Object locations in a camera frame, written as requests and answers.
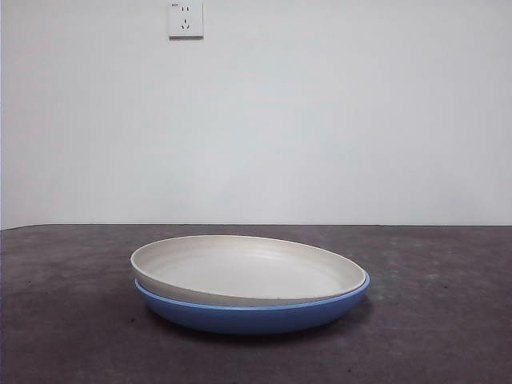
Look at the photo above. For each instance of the white wall socket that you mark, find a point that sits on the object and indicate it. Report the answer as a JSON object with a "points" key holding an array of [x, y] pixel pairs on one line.
{"points": [[185, 20]]}

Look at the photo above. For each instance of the blue round plate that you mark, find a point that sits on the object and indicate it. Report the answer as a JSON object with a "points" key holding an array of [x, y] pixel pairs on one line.
{"points": [[248, 320]]}

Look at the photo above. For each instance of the white round plate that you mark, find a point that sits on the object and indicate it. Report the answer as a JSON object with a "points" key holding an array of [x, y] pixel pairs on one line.
{"points": [[240, 268]]}

